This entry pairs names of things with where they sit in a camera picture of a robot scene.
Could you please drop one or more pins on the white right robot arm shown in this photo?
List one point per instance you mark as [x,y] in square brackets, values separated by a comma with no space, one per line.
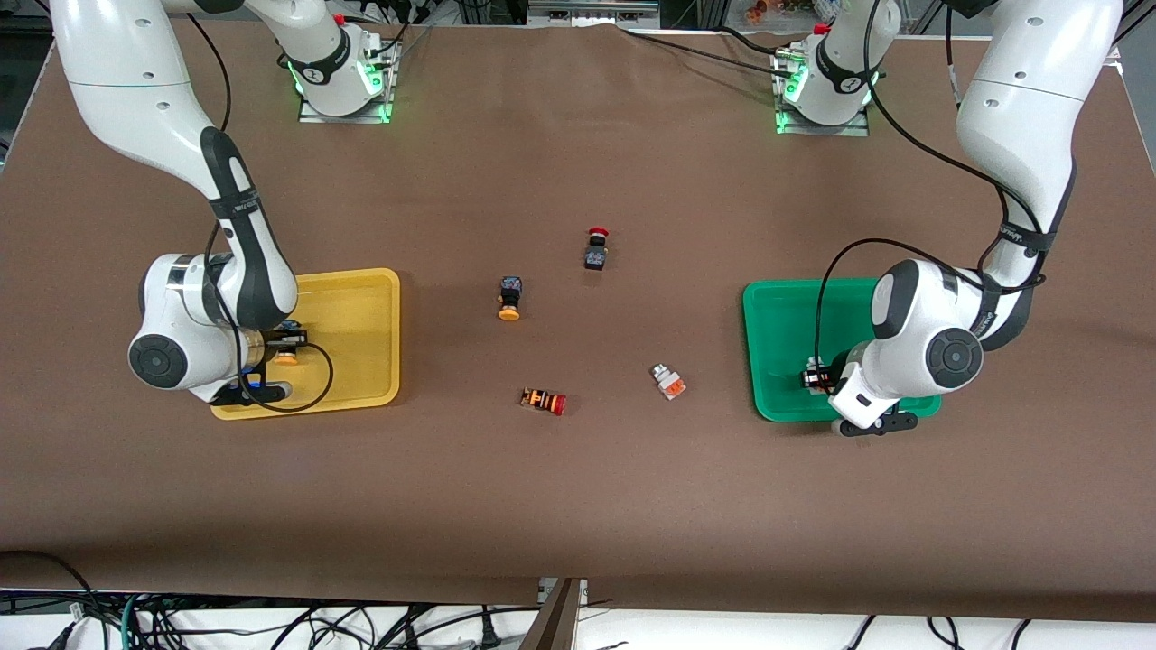
[135,90]

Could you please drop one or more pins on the yellow plastic tray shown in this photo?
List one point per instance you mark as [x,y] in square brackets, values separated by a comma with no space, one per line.
[361,307]

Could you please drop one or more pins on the green plastic tray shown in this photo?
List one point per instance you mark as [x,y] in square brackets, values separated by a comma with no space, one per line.
[786,334]

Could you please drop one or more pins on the brown table cover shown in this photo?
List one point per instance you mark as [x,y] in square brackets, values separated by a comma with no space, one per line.
[578,506]

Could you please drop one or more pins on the yellow push button black body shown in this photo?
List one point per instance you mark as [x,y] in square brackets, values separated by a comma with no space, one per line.
[510,293]
[287,359]

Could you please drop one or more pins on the brown angled bar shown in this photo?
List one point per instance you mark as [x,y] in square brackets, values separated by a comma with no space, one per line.
[551,623]

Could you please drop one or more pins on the red mushroom button black body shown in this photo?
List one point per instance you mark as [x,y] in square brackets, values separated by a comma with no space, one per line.
[595,257]

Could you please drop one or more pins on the white and orange push button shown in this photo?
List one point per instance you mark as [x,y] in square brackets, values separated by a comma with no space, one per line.
[669,384]
[816,364]

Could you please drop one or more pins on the red button orange striped body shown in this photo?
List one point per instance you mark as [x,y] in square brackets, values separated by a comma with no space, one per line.
[542,400]

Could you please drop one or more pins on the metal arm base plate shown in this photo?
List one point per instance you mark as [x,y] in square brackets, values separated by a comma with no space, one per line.
[786,131]
[316,117]

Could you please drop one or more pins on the black power plug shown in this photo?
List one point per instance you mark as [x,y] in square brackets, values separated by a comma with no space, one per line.
[490,636]

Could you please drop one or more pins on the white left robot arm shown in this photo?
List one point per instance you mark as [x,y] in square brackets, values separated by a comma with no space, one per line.
[1039,90]

